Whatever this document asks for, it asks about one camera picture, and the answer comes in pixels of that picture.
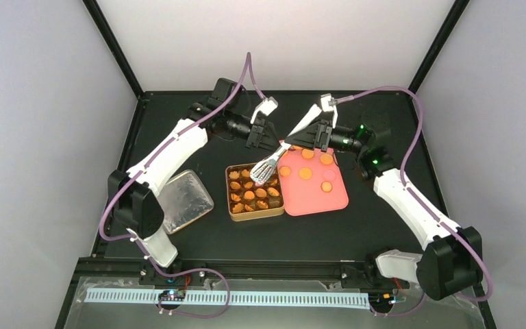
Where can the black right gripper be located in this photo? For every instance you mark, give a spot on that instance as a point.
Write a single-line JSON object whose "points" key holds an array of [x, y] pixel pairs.
{"points": [[313, 140]]}

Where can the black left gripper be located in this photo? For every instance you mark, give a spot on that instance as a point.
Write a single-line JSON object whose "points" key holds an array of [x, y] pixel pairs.
{"points": [[257, 133]]}

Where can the round waffle cookie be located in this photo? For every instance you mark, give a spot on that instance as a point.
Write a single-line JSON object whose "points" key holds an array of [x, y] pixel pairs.
{"points": [[307, 153], [326, 186], [326, 159], [284, 171], [305, 173], [249, 195]]}

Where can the gold cookie tin box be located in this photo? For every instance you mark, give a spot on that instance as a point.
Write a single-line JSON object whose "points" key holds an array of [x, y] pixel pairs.
{"points": [[247, 200]]}

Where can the silver tin lid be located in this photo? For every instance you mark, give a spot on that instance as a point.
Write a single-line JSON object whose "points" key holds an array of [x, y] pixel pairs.
{"points": [[184, 199]]}

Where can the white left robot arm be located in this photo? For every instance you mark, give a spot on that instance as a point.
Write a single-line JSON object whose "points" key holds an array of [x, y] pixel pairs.
{"points": [[137, 194]]}

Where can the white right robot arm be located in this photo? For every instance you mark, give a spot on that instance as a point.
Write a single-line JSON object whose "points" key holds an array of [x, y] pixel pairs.
{"points": [[451, 257]]}

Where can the pink plastic tray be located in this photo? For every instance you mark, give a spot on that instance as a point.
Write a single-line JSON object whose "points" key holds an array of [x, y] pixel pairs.
{"points": [[305, 197]]}

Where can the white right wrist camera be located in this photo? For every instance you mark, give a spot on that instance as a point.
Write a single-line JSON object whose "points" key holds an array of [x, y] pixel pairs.
{"points": [[329, 105]]}

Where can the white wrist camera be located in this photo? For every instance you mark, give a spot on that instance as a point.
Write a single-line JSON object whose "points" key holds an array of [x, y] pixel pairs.
{"points": [[329, 105], [265, 108]]}

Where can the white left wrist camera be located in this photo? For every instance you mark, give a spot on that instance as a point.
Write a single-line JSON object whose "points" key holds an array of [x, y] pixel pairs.
{"points": [[265, 108]]}

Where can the light blue slotted cable duct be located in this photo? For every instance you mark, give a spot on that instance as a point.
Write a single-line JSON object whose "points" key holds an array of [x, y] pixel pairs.
{"points": [[221, 298]]}

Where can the black enclosure frame post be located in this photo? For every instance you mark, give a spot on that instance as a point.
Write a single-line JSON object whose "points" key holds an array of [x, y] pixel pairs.
{"points": [[102, 24]]}

